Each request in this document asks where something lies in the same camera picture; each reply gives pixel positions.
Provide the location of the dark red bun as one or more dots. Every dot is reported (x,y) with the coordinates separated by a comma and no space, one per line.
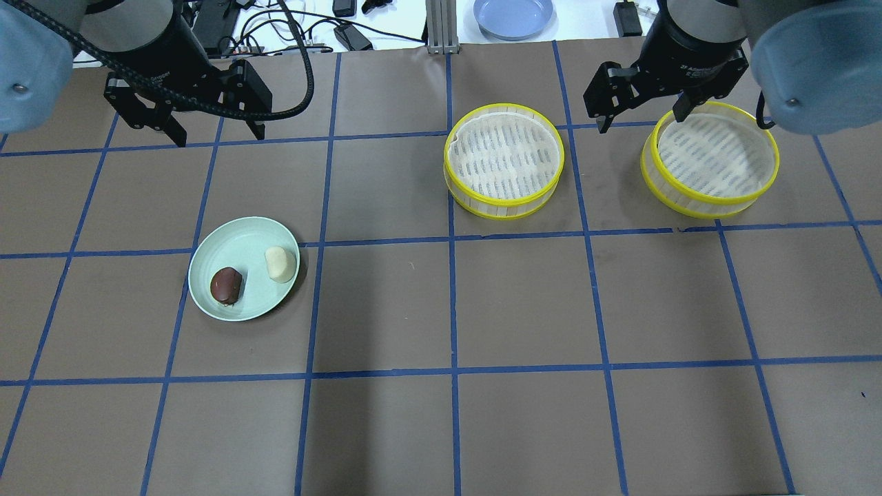
(225,286)

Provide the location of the blue plate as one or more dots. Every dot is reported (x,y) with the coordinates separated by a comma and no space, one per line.
(513,20)

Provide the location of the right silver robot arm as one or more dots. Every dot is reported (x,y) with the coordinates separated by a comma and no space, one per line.
(817,63)

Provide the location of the black power adapter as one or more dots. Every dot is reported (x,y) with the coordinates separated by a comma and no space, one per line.
(351,39)

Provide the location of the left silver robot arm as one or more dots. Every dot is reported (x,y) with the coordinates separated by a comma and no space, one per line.
(37,62)

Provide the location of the yellow steamer basket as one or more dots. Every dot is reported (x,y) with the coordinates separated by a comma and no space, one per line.
(503,161)
(714,164)

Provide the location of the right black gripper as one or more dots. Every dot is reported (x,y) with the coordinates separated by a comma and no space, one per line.
(696,48)

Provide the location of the aluminium frame post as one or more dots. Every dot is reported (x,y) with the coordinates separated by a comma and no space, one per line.
(441,27)

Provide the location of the light green plate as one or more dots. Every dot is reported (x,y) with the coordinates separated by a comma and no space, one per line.
(241,244)

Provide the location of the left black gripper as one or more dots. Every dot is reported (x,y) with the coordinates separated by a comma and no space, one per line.
(157,60)

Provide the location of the white steamed bun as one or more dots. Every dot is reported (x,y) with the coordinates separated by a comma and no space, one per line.
(282,264)

